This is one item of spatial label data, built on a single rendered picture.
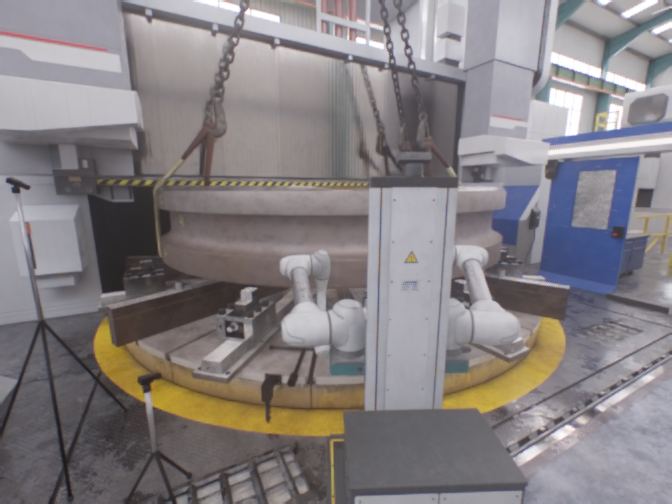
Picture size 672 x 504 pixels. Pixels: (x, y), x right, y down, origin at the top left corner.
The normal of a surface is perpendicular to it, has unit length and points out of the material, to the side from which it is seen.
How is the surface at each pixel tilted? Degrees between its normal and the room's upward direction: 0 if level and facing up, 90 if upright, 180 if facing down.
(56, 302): 90
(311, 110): 90
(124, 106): 90
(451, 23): 90
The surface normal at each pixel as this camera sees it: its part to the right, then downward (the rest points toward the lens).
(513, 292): -0.61, 0.15
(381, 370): 0.04, 0.19
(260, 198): -0.24, 0.18
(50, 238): 0.47, 0.17
